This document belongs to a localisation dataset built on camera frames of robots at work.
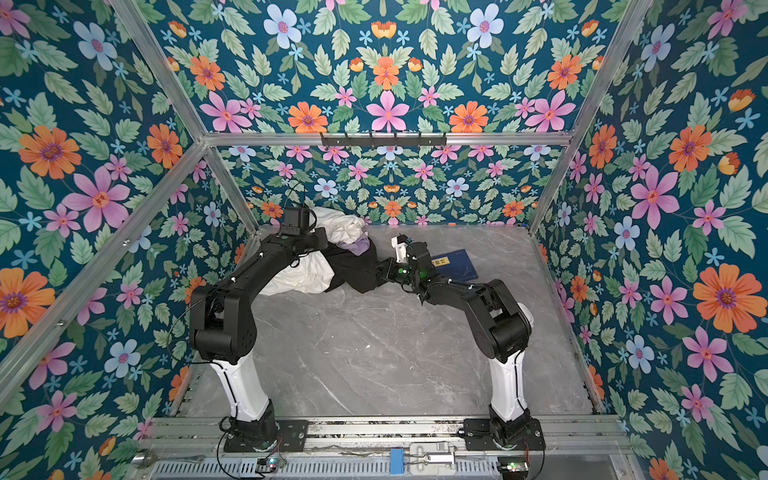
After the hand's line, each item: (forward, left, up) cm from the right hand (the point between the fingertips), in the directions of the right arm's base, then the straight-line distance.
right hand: (372, 264), depth 91 cm
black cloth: (0, +5, -4) cm, 6 cm away
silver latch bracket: (-49, -16, -11) cm, 52 cm away
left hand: (+11, +15, +6) cm, 19 cm away
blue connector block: (-49, -8, -15) cm, 52 cm away
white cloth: (+3, +21, -8) cm, 23 cm away
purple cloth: (+14, +7, -7) cm, 17 cm away
